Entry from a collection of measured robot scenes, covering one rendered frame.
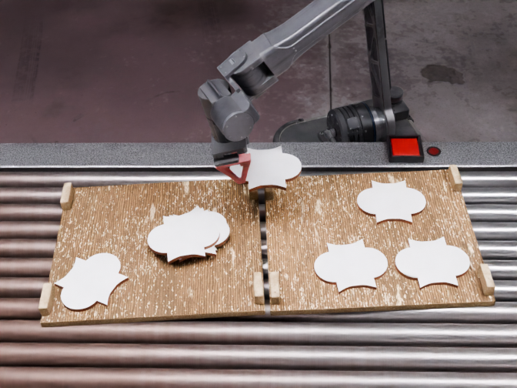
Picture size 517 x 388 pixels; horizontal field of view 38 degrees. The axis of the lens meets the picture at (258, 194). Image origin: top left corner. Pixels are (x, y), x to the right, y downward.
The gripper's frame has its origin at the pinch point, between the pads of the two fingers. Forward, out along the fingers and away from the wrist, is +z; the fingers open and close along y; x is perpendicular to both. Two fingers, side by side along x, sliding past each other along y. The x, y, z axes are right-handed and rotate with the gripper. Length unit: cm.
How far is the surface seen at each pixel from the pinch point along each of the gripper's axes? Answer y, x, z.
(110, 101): -163, -78, 92
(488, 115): -138, 83, 123
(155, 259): 11.4, -19.6, 8.7
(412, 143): -18.4, 35.5, 19.9
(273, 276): 19.7, 3.1, 10.4
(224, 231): 7.7, -5.6, 8.6
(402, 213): 4.2, 29.3, 17.2
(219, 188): -7.2, -7.0, 11.0
